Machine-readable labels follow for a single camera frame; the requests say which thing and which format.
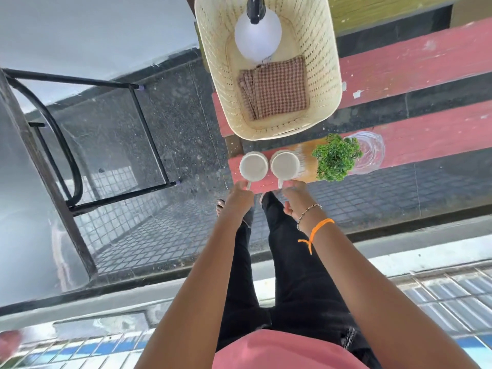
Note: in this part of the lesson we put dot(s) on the person's right hand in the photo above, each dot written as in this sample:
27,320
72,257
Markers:
299,201

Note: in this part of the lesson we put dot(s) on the person's left hand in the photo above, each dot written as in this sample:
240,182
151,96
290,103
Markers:
237,201

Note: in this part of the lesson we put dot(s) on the person's right fingers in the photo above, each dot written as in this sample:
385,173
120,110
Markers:
290,188

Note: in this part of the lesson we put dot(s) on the person's left fingers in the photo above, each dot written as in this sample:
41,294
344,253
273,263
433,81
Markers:
246,188

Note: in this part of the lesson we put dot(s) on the white ceramic mug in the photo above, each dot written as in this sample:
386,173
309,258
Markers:
285,165
253,166

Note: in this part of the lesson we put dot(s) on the person's right forearm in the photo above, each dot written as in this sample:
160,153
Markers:
376,299

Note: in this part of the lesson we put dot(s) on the person's left forearm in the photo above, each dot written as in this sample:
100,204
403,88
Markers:
200,288

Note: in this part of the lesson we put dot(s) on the person's left foot in sandal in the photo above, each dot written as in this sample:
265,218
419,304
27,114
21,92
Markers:
220,206

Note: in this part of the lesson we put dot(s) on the wooden tray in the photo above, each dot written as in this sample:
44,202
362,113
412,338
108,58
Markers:
307,151

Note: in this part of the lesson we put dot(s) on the orange thread wristband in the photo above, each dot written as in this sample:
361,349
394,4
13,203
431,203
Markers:
321,227

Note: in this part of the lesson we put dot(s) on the green artificial plant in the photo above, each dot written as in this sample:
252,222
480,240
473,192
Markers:
336,157

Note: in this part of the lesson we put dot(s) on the clear glass vase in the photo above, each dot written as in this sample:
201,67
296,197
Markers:
371,149

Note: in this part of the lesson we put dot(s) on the black trousers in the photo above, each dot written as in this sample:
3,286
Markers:
303,276

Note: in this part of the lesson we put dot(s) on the brown checked folded cloth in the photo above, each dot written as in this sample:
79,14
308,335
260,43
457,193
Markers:
275,88

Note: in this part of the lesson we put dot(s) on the cream perforated plastic basket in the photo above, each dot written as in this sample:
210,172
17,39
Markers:
315,61

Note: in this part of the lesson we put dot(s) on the white spray bottle black nozzle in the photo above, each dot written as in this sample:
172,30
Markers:
257,34

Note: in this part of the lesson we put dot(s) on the pink shirt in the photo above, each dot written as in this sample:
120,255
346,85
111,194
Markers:
284,351

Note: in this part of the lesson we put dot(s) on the red wooden bench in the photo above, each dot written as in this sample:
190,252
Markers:
422,65

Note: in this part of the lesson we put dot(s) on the metal window grille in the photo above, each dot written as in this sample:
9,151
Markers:
449,299

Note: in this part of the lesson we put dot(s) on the yellow wooden plank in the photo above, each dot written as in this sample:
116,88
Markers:
376,9

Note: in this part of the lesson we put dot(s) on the black metal chair frame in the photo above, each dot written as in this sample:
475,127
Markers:
148,130

